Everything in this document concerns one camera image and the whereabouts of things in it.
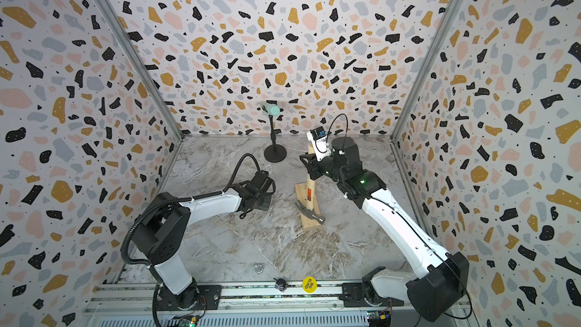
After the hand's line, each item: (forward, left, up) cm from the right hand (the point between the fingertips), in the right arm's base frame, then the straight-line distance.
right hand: (307, 155), depth 72 cm
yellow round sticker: (-30, -1, -32) cm, 44 cm away
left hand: (0, +16, -28) cm, 32 cm away
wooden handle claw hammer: (-9, -1, -20) cm, 22 cm away
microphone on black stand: (+28, +18, -30) cm, 45 cm away
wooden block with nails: (+5, +3, -29) cm, 29 cm away
